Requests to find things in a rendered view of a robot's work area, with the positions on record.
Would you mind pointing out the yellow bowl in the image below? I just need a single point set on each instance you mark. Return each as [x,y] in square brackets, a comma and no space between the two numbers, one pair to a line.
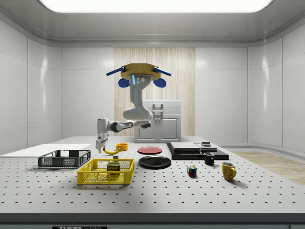
[122,147]

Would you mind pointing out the red plate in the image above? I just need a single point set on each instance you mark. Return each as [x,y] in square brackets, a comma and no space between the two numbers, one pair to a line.
[149,150]

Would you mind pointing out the black plate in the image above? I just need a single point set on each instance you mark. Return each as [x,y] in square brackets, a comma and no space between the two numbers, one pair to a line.
[155,162]

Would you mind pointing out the white cabinet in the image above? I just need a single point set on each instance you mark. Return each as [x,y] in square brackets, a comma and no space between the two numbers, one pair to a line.
[166,128]

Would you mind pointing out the banana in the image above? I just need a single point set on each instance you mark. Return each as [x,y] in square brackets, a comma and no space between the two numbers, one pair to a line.
[111,151]

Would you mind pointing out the puzzle cube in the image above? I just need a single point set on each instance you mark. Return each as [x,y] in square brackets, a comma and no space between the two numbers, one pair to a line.
[192,171]

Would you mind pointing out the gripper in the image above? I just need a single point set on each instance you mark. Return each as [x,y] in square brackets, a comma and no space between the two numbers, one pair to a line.
[100,143]

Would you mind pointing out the flat-sided can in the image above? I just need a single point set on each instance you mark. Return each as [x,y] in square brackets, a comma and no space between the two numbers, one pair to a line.
[113,168]

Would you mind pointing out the dark grey basket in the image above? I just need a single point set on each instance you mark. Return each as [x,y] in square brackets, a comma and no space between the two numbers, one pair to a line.
[47,162]

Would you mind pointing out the black stove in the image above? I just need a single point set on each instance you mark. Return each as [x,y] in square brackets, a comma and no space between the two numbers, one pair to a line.
[186,148]

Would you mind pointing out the black mug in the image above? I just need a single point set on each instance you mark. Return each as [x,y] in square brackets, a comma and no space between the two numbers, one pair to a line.
[209,159]

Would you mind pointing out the yellow basket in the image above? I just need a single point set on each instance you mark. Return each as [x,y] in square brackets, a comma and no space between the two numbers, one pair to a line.
[90,177]

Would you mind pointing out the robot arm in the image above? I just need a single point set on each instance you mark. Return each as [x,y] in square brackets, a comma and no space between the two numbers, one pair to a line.
[137,95]

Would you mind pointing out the yellow mug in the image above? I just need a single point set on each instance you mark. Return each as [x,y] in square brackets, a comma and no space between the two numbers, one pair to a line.
[227,171]

